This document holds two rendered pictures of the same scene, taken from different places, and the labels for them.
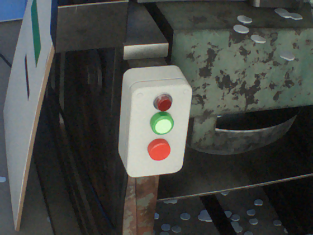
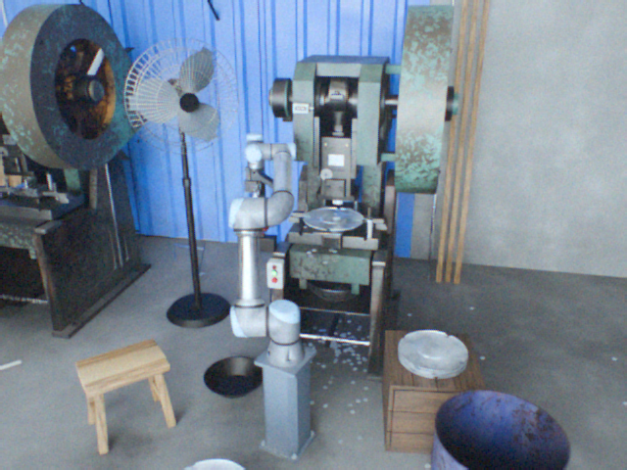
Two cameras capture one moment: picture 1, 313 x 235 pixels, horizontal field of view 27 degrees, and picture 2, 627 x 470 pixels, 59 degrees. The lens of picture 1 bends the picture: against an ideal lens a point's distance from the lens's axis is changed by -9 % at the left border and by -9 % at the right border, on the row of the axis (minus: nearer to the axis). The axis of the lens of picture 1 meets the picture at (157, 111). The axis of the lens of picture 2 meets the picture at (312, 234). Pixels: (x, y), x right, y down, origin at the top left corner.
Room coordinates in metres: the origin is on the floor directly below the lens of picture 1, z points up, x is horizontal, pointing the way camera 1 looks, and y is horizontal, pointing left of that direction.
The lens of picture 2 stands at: (-1.18, -1.35, 1.78)
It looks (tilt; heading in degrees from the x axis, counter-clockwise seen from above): 23 degrees down; 31
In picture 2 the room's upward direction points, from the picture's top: straight up
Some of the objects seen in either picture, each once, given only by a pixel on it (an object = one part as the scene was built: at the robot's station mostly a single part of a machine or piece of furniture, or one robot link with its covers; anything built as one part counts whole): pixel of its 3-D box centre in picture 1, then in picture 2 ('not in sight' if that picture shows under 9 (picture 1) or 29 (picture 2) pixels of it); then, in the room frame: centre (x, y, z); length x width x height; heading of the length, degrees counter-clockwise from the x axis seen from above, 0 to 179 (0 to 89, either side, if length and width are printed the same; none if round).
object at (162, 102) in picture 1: (163, 103); not in sight; (0.71, -0.01, 0.61); 0.02 x 0.01 x 0.02; 109
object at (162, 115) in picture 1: (161, 123); not in sight; (0.71, -0.01, 0.58); 0.03 x 0.01 x 0.03; 109
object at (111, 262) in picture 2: not in sight; (71, 155); (0.90, 1.64, 0.87); 1.53 x 0.99 x 1.74; 17
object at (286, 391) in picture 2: not in sight; (287, 399); (0.34, -0.31, 0.23); 0.19 x 0.19 x 0.45; 2
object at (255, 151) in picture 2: not in sight; (258, 152); (0.72, 0.07, 1.15); 0.11 x 0.11 x 0.08; 33
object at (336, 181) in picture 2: not in sight; (337, 163); (1.08, -0.13, 1.04); 0.17 x 0.15 x 0.30; 19
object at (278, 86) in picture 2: not in sight; (289, 101); (1.06, 0.12, 1.31); 0.22 x 0.12 x 0.22; 19
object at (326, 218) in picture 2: not in sight; (333, 218); (1.00, -0.16, 0.78); 0.29 x 0.29 x 0.01
